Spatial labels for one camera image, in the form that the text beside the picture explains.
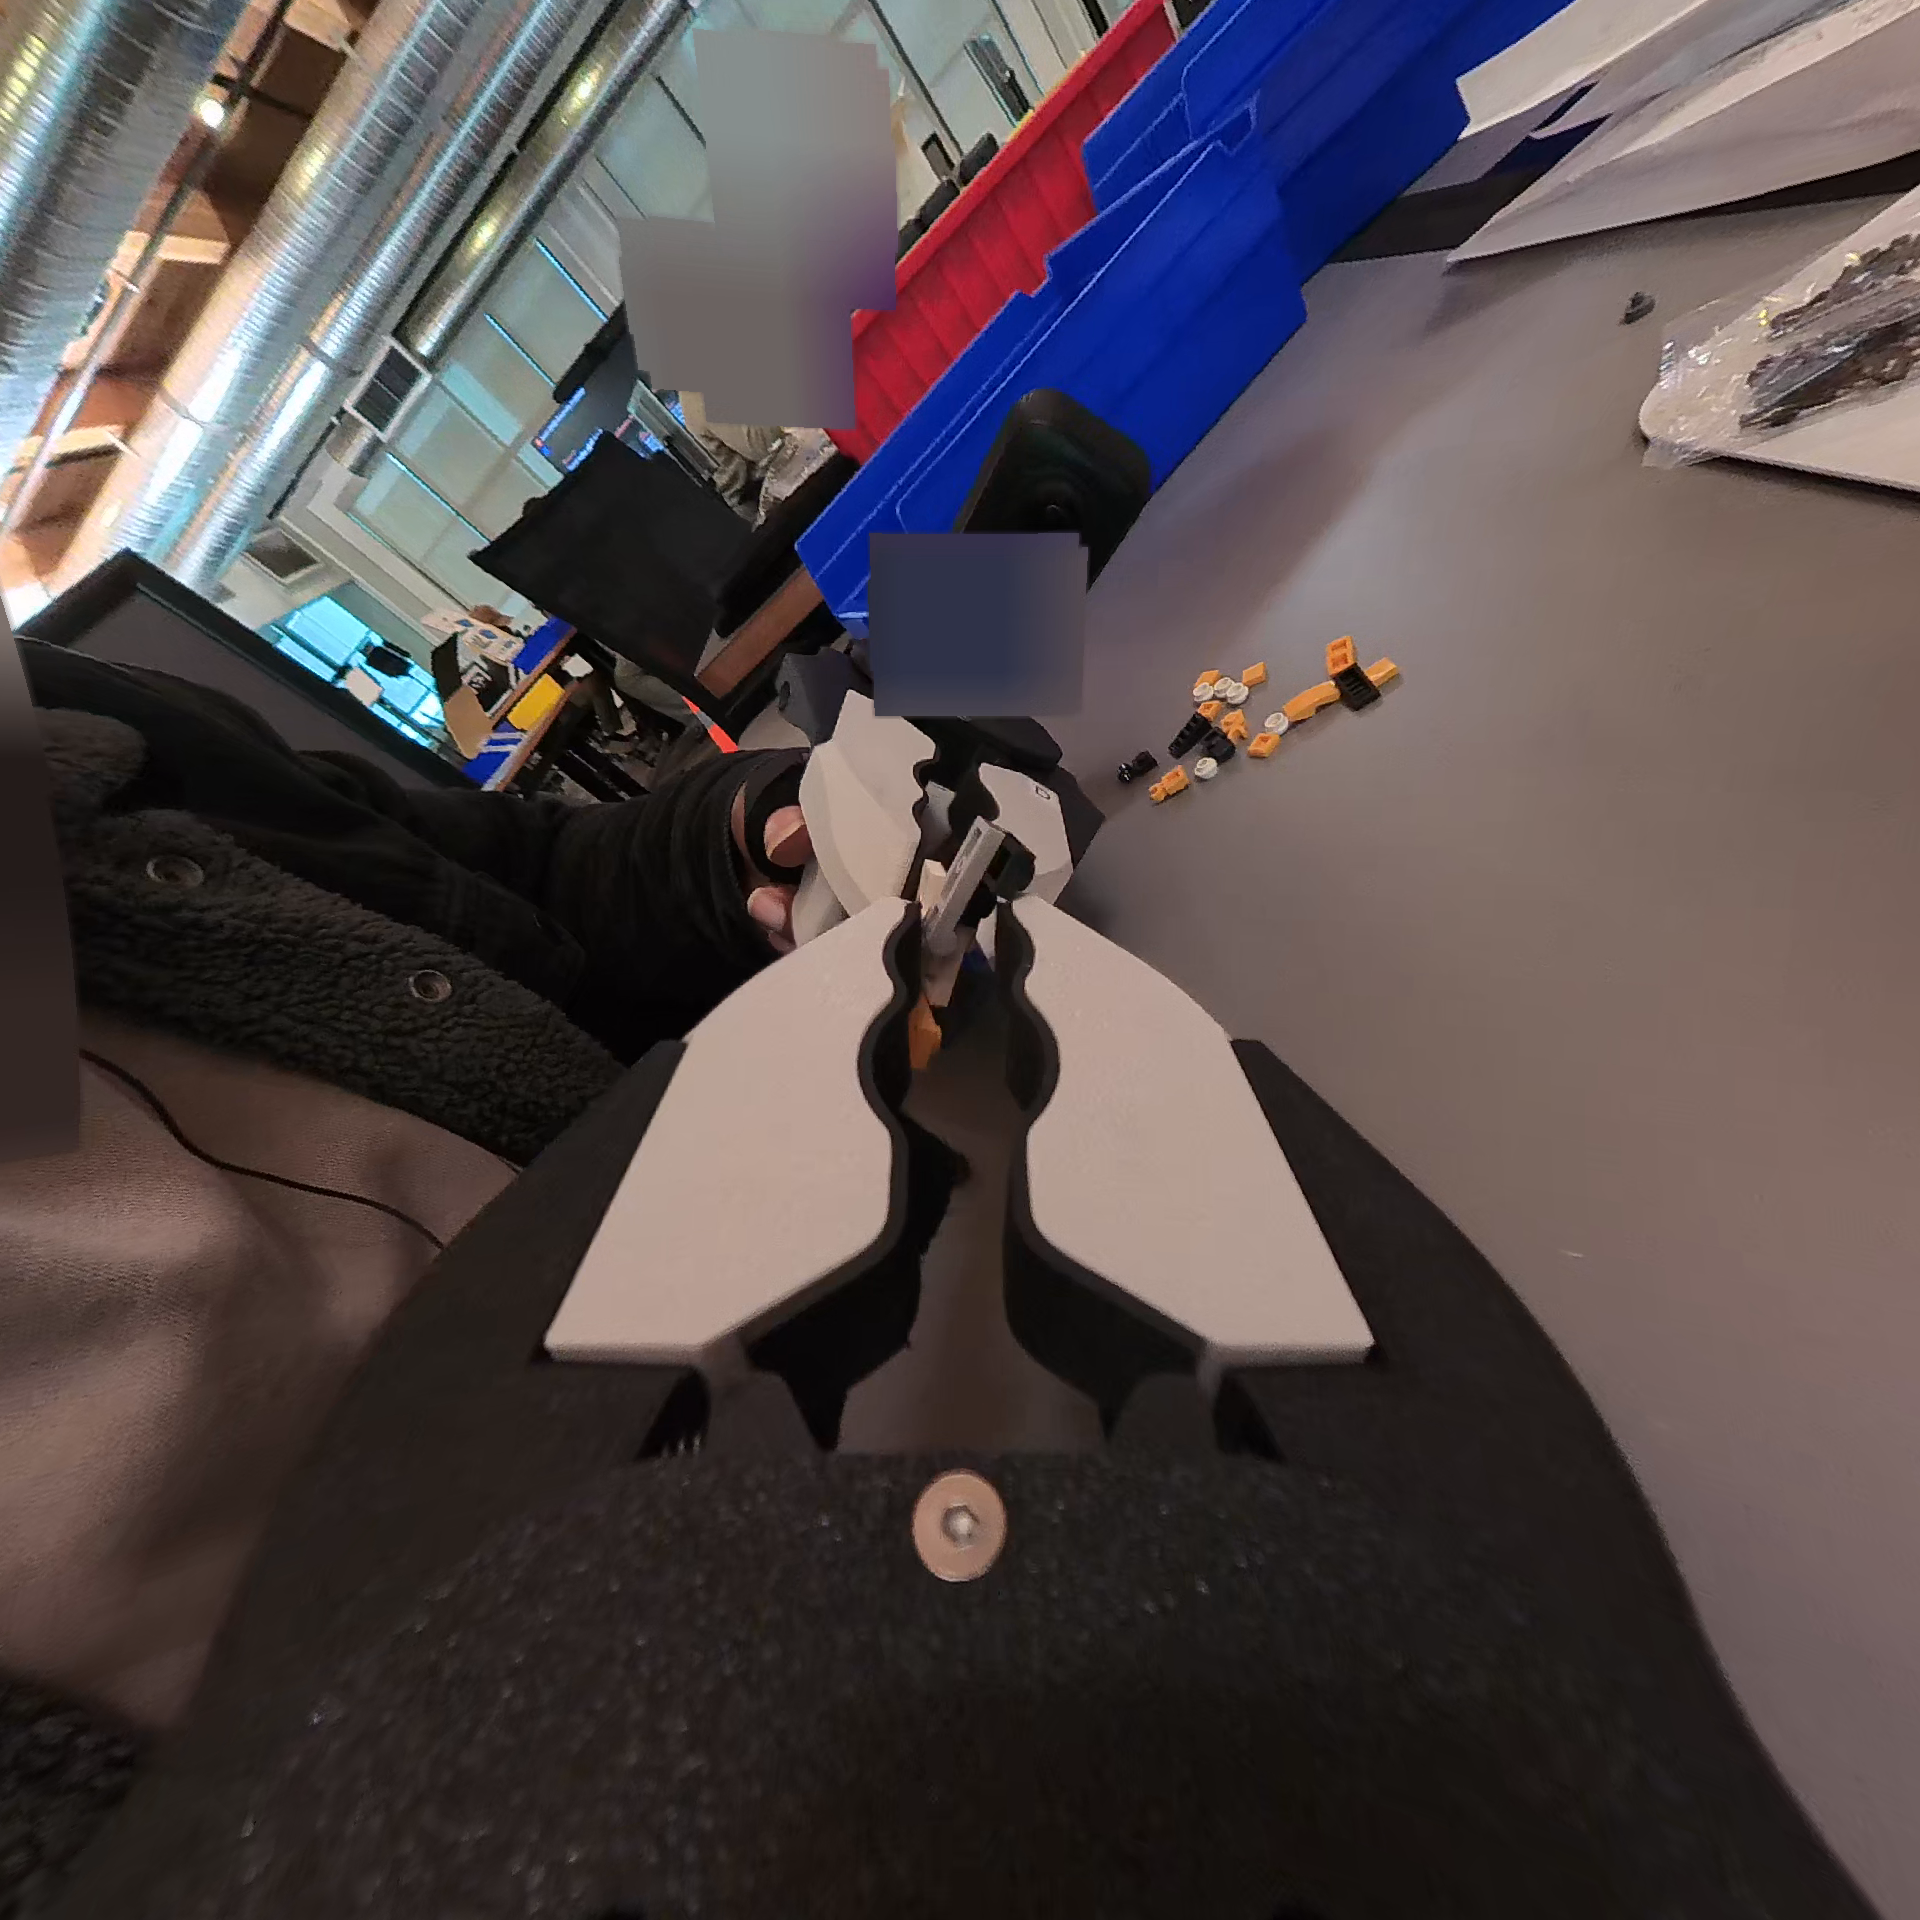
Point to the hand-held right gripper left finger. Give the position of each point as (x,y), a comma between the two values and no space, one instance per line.
(721,1170)

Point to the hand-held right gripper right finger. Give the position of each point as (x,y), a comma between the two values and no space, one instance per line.
(1184,1170)

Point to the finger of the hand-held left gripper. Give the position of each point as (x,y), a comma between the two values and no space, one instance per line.
(849,809)
(1037,832)

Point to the small lego assembly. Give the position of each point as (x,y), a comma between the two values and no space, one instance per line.
(960,885)

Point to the person's left forearm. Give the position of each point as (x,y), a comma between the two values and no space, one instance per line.
(450,840)

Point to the pile of loose lego pieces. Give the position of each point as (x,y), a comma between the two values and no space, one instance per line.
(1275,720)

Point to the person's left hand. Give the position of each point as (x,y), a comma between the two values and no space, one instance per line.
(751,840)

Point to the blue plastic bin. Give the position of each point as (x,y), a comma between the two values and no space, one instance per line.
(1079,389)
(1350,37)
(1320,181)

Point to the red plastic bin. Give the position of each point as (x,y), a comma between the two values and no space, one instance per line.
(1021,195)

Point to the background desk with clutter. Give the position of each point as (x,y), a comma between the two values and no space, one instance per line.
(517,705)

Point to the black monitor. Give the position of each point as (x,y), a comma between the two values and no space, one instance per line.
(616,540)

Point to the dark fleece jacket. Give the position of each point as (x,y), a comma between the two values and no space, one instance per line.
(224,931)

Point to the dark grey monitor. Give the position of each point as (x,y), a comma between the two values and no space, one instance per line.
(224,644)

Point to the white paper sheet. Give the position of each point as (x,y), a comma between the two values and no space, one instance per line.
(1680,181)
(1651,60)

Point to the clear bag of black pieces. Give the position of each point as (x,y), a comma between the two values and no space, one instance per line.
(1816,329)

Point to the white paper under bag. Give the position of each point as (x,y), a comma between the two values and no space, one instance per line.
(1829,457)

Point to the silver ventilation duct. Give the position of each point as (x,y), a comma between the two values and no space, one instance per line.
(77,134)
(375,270)

